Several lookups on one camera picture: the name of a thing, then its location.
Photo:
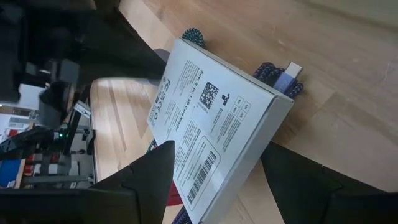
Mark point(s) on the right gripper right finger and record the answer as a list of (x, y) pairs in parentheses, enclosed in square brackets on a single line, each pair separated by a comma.
[(304, 193)]

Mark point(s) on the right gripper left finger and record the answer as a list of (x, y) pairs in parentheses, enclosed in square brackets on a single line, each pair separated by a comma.
[(152, 180)]

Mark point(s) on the red wall charger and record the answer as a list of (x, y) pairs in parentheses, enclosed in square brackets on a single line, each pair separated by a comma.
[(174, 194)]

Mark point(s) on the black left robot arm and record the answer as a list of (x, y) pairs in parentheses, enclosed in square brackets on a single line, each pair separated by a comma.
[(28, 140)]

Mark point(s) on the white card reader box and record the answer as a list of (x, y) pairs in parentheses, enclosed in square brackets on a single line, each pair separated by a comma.
[(217, 124)]

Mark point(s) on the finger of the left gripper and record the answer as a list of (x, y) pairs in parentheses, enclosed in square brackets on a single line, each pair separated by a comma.
[(124, 53)]

